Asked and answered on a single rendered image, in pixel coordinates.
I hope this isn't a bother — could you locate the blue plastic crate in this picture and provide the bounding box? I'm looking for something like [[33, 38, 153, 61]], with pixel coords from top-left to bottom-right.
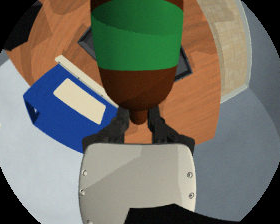
[[23, 64, 118, 154]]

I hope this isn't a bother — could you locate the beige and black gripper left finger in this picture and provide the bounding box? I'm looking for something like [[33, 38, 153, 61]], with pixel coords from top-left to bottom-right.
[[82, 106, 130, 154]]

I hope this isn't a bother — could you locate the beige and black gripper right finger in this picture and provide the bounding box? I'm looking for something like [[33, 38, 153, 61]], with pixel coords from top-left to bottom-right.
[[147, 105, 195, 157]]

